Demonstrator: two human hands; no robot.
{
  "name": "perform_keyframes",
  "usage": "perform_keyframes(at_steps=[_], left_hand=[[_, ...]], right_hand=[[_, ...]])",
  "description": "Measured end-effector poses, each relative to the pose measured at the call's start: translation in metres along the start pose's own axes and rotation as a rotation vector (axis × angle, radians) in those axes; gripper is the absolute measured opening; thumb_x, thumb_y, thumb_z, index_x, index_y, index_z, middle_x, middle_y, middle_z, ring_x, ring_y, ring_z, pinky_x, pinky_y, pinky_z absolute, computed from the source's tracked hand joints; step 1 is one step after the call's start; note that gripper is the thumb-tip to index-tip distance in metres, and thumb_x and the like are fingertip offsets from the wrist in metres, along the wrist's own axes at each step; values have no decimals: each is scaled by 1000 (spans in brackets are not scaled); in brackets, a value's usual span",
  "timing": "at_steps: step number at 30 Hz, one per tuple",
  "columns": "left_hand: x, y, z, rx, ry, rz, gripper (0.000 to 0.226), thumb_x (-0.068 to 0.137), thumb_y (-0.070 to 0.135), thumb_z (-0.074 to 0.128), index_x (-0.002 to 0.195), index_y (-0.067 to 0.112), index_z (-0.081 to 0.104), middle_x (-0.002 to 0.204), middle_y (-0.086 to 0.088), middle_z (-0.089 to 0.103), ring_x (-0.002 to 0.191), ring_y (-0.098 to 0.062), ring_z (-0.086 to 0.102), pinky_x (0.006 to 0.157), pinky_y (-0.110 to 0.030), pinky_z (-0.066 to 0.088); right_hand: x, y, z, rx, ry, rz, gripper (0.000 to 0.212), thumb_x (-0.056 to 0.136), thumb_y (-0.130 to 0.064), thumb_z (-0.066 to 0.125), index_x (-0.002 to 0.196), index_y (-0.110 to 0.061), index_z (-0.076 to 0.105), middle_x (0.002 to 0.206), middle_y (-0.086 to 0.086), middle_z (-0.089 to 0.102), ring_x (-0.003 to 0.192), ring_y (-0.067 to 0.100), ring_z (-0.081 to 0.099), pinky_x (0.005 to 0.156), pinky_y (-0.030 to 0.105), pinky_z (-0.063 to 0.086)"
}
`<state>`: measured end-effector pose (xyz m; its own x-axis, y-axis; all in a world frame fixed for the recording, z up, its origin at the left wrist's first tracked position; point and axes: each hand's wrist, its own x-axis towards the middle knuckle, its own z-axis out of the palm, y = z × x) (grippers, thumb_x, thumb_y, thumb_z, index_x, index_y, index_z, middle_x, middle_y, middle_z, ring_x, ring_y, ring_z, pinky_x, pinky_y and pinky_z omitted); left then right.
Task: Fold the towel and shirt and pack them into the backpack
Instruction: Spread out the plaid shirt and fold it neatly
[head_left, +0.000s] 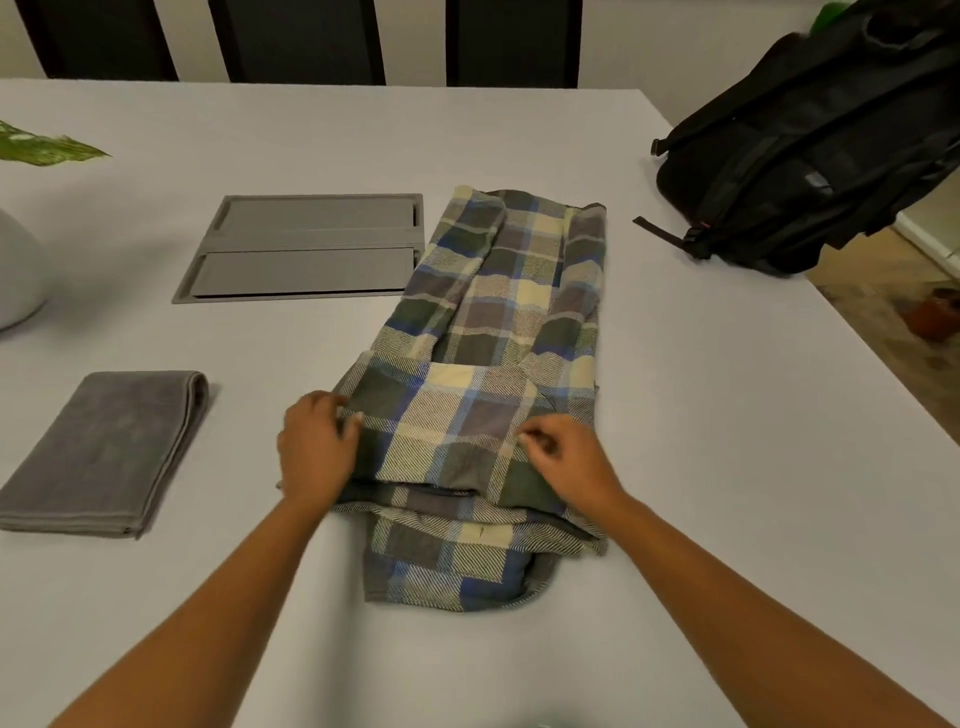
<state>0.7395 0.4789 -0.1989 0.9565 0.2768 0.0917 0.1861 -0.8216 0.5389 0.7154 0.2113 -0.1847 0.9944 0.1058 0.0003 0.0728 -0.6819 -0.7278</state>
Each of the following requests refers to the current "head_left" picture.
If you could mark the person's left hand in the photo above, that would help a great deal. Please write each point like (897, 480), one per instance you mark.
(315, 457)

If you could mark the black conference chair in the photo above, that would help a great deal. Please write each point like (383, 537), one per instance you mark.
(300, 41)
(97, 37)
(514, 41)

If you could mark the plaid flannel shirt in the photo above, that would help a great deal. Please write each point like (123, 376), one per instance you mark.
(510, 300)

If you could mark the grey towel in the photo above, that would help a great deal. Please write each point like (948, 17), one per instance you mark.
(105, 450)

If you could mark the black backpack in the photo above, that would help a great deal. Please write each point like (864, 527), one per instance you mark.
(810, 150)

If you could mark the person's right hand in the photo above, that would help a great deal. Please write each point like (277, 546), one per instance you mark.
(577, 469)

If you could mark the person's right forearm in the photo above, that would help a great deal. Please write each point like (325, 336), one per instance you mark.
(765, 622)

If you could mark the black frame chair green seat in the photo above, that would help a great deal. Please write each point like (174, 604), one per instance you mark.
(829, 15)

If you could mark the person's left forearm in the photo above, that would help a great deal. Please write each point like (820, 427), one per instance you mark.
(187, 630)

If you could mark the white round plant pot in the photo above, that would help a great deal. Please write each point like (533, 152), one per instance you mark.
(19, 270)

